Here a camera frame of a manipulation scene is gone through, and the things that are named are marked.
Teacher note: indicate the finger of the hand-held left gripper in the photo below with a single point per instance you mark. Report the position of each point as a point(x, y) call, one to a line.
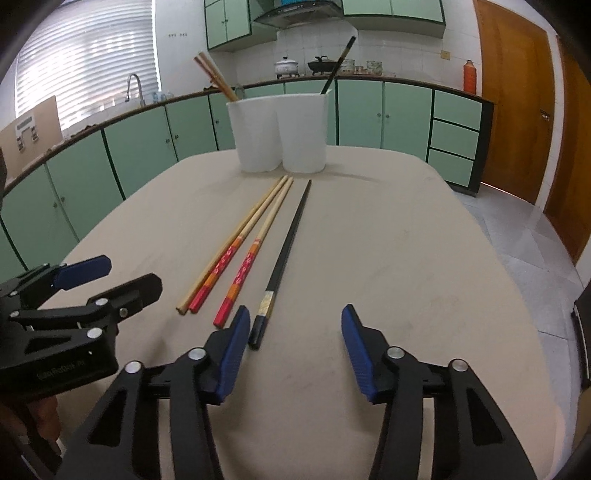
point(85, 272)
point(138, 290)

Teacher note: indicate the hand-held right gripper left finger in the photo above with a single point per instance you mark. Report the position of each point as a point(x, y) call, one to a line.
point(231, 360)

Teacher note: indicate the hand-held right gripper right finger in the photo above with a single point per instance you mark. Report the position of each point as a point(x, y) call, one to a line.
point(358, 350)

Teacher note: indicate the plain wooden chopstick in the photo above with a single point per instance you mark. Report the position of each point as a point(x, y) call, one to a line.
point(190, 297)
point(220, 75)

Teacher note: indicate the red-ended wooden chopstick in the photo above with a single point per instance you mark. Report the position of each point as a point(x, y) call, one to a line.
point(213, 79)
point(205, 293)
point(240, 279)

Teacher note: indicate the black chopstick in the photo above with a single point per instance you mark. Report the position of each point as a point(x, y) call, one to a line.
point(280, 267)
point(339, 62)

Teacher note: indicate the white two-compartment utensil holder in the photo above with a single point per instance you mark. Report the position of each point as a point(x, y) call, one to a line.
point(258, 134)

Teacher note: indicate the person's left hand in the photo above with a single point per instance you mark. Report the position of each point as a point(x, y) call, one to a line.
point(48, 415)

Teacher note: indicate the green kitchen base cabinets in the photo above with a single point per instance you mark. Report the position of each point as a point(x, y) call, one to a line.
point(138, 138)

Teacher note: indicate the cardboard box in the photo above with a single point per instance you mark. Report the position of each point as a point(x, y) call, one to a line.
point(41, 124)

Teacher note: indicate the metal kitchen faucet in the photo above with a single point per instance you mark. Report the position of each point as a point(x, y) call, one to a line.
point(138, 90)

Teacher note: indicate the clear bottles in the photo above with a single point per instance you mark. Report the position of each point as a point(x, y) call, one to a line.
point(162, 96)

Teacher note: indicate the white window blinds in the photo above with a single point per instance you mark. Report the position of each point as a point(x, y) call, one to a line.
point(83, 60)

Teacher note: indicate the green drawer stack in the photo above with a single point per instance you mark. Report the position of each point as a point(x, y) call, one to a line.
point(455, 134)

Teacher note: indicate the white lidded pot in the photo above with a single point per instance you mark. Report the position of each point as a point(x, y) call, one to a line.
point(286, 67)

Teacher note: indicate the patterned bowls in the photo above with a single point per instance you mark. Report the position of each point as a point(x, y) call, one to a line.
point(375, 68)

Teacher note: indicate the stack of bowls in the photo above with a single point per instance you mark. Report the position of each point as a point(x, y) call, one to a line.
point(348, 67)

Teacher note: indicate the wooden door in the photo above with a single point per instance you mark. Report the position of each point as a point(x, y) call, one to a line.
point(572, 161)
point(512, 92)

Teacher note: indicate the black wok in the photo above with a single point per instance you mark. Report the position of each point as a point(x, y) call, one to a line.
point(321, 65)

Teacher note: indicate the red thermos flask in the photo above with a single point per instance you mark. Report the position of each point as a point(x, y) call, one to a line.
point(469, 76)

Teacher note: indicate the black range hood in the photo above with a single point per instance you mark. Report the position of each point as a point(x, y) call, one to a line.
point(295, 16)

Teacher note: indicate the blue wrapped hood chimney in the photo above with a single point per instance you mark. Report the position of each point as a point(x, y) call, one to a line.
point(295, 2)

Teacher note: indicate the green wall cabinet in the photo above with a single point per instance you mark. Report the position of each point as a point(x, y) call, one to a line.
point(235, 23)
point(397, 9)

